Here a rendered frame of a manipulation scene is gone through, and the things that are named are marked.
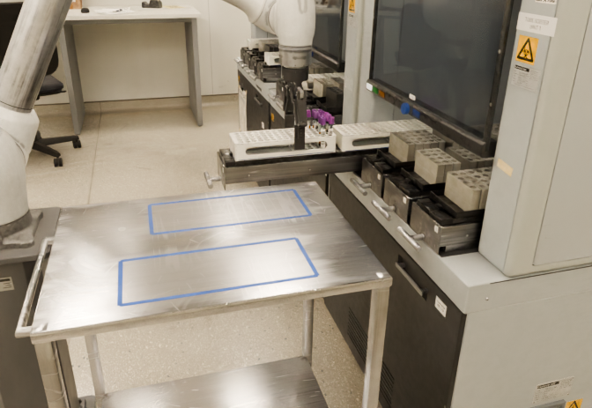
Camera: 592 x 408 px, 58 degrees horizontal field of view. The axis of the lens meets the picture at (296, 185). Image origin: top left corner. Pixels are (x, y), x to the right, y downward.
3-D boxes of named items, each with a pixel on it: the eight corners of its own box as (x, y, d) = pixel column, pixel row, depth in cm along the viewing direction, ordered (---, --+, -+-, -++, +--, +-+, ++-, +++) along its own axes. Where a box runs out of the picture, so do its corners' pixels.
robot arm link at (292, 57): (283, 48, 139) (283, 70, 142) (316, 47, 142) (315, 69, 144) (275, 42, 147) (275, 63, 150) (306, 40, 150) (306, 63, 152)
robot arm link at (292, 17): (321, 46, 142) (303, 39, 153) (323, -17, 136) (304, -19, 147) (283, 48, 138) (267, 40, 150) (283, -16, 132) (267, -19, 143)
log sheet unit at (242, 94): (240, 131, 350) (238, 77, 335) (247, 145, 326) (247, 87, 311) (235, 132, 349) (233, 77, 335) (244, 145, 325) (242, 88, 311)
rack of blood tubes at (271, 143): (324, 144, 165) (325, 125, 162) (336, 155, 156) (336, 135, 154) (229, 152, 157) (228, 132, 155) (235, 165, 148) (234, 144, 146)
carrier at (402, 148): (413, 165, 146) (415, 144, 143) (406, 166, 145) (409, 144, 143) (394, 151, 156) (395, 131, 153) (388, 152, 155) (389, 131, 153)
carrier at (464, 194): (477, 214, 119) (482, 189, 116) (469, 215, 118) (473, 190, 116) (450, 193, 129) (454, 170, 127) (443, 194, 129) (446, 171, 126)
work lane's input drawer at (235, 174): (421, 153, 178) (425, 128, 175) (443, 168, 166) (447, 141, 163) (203, 174, 159) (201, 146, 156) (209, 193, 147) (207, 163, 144)
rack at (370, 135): (417, 137, 173) (418, 118, 171) (432, 147, 164) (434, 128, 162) (330, 144, 165) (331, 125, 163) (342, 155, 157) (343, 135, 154)
